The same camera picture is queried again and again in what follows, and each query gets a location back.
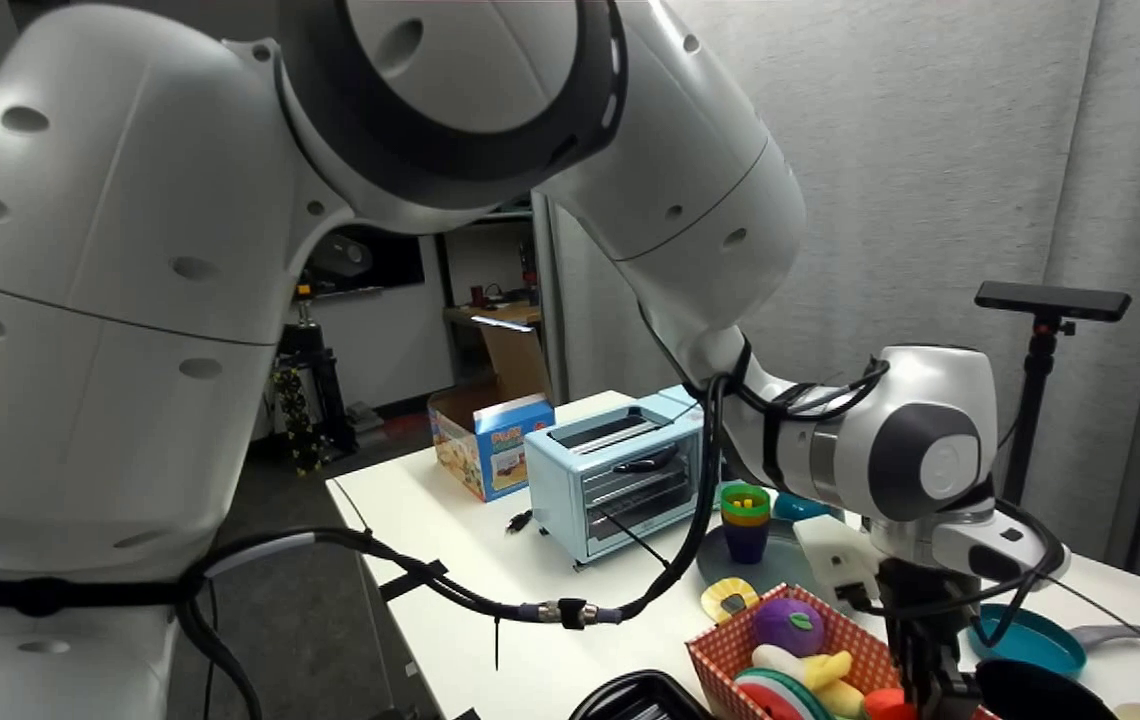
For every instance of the red plush toy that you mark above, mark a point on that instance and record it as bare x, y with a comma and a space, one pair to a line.
888, 707

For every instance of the grey blue plate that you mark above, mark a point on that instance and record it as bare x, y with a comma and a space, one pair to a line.
783, 561

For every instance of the purple toy cup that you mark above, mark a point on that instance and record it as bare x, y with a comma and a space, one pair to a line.
744, 542

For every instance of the green red round plush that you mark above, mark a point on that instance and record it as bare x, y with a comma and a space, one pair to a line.
773, 697

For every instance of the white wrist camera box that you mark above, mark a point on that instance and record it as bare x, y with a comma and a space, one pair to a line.
840, 553

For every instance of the red checkered basket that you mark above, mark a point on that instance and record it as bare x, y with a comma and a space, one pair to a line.
714, 654

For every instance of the brown cardboard box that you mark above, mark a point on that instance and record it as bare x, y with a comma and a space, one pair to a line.
515, 354

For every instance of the teal toy pan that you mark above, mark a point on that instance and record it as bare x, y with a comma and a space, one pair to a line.
1033, 642

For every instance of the purple plush toy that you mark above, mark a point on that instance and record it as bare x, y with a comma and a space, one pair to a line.
789, 626

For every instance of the black tripod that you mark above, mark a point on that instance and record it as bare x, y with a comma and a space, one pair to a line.
1033, 401

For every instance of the black toy pan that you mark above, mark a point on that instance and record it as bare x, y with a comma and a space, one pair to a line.
1040, 693

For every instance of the yellow plush toy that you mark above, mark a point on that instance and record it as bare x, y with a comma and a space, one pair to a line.
827, 671

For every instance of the grey curtain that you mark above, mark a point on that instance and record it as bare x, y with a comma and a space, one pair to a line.
940, 160

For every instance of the teal toy kettle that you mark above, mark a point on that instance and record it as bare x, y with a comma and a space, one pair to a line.
797, 509

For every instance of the colourful cardboard box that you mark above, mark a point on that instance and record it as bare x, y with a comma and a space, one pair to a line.
494, 445

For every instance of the small black plug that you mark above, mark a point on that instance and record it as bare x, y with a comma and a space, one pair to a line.
523, 522

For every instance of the light blue toy toaster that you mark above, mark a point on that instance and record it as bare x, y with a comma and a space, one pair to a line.
609, 483

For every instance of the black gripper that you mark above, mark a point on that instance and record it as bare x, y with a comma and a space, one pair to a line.
928, 619

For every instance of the green toy cup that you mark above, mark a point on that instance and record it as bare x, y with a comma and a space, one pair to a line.
744, 503

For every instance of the grey power outlet box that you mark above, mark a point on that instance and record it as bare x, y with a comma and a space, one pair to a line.
292, 414

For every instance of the black stereo camera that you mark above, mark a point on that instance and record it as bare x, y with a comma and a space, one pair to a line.
1052, 301

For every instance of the black monitor screen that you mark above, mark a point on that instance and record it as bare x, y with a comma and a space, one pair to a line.
361, 261

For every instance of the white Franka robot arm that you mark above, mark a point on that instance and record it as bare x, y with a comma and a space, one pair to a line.
169, 265

